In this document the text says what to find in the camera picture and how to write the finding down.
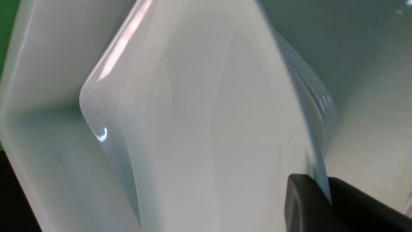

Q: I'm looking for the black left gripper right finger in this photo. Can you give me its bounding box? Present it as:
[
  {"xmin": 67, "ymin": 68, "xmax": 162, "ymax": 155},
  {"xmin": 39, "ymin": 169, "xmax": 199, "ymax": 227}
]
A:
[{"xmin": 329, "ymin": 177, "xmax": 412, "ymax": 232}]

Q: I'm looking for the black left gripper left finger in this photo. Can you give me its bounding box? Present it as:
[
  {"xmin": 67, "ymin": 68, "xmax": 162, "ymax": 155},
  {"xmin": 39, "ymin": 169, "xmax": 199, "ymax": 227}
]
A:
[{"xmin": 284, "ymin": 174, "xmax": 346, "ymax": 232}]

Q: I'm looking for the large white square plate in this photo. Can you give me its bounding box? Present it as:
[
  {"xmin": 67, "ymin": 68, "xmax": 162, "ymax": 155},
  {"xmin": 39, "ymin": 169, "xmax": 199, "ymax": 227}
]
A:
[{"xmin": 80, "ymin": 0, "xmax": 331, "ymax": 232}]

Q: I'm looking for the stack of white square plates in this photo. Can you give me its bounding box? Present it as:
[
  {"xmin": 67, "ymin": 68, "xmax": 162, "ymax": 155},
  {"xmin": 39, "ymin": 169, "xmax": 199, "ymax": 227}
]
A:
[{"xmin": 273, "ymin": 30, "xmax": 338, "ymax": 157}]

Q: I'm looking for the large white plastic bin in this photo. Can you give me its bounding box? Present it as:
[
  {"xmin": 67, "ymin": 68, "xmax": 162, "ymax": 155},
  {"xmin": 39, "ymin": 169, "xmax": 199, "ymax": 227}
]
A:
[{"xmin": 1, "ymin": 0, "xmax": 411, "ymax": 232}]

